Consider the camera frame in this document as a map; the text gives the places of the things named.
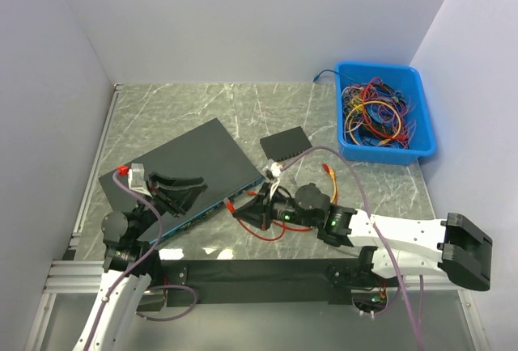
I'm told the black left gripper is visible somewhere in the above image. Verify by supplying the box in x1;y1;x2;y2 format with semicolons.
131;171;208;240

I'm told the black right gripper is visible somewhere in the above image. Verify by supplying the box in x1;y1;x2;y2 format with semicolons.
233;181;319;230

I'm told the red ethernet patch cable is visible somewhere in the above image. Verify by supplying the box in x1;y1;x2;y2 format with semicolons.
223;188;316;242

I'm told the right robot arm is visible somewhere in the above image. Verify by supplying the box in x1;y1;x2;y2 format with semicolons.
229;183;493;292

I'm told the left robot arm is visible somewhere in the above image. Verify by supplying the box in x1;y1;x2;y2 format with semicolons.
74;163;207;350

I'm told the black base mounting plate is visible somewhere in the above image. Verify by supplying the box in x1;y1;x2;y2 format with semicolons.
144;258;397;305

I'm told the blue plastic bin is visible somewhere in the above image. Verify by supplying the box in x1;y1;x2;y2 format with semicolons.
333;61;436;165

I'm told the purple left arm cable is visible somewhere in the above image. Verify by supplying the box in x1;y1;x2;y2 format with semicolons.
76;172;199;351

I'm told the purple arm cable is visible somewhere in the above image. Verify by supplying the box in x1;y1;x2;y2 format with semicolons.
278;146;426;351
76;172;199;351

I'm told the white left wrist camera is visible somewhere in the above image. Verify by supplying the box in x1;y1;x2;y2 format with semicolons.
116;163;151;197

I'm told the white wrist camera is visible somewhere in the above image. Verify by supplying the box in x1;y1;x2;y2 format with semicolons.
116;163;151;197
264;159;283;180

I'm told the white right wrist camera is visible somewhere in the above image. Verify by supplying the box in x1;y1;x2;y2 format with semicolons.
264;159;283;180

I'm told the large black network switch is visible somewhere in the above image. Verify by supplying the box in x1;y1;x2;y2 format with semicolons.
100;119;263;243

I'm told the small black network switch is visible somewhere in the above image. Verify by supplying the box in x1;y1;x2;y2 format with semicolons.
260;126;312;163

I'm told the orange ethernet patch cable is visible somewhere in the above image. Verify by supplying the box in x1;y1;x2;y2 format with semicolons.
321;163;339;205

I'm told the aluminium frame rail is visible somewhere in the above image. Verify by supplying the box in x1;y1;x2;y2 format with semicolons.
44;260;473;294

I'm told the tangled coloured wires bundle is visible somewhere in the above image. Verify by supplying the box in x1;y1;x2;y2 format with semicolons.
341;77;418;150

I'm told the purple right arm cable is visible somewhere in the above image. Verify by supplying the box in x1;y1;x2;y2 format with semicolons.
278;146;426;351

